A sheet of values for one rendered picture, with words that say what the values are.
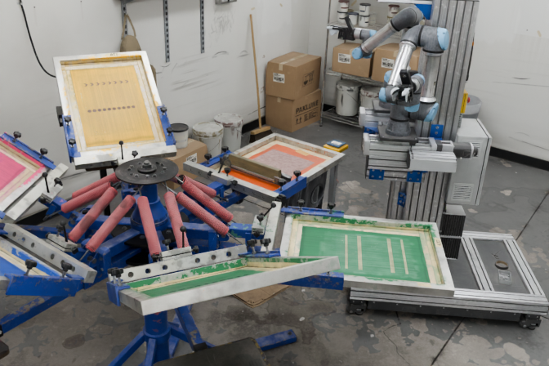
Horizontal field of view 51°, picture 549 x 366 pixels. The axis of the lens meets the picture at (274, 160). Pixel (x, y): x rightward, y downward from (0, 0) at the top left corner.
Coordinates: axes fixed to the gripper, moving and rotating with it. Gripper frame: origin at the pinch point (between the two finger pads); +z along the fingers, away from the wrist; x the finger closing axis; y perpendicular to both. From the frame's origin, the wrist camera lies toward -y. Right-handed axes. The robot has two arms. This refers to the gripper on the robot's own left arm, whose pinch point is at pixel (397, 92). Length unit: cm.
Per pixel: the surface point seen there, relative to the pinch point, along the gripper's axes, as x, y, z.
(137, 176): 98, 23, 83
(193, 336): 44, 69, 122
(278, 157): 96, 60, -44
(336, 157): 60, 61, -58
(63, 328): 193, 142, 74
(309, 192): 71, 79, -37
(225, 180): 92, 48, 23
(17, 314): 112, 60, 149
